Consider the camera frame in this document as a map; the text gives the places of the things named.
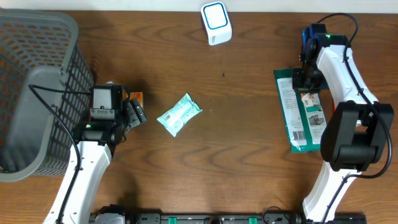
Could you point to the teal wet wipes packet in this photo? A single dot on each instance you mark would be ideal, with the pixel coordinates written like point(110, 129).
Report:
point(176, 118)

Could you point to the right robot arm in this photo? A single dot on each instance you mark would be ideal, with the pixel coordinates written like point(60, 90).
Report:
point(358, 130)

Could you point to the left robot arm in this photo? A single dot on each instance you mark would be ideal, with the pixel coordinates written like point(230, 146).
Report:
point(94, 140)

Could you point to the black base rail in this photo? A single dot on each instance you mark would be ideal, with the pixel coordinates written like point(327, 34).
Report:
point(270, 217)

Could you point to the white barcode scanner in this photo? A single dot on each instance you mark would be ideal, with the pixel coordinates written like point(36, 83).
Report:
point(216, 23)

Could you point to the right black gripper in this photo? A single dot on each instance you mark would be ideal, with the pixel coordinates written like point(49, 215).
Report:
point(298, 84)

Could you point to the green white 3M package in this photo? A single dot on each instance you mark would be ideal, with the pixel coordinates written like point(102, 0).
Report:
point(304, 126)

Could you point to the orange Kleenex tissue pack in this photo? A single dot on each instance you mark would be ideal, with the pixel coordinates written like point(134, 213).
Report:
point(138, 96)

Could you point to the grey plastic shopping basket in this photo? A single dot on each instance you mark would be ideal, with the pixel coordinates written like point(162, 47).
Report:
point(45, 85)

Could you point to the small orange snack box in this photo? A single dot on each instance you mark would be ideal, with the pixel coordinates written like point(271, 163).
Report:
point(310, 99)

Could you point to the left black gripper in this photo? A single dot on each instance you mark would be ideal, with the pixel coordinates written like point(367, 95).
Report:
point(134, 113)

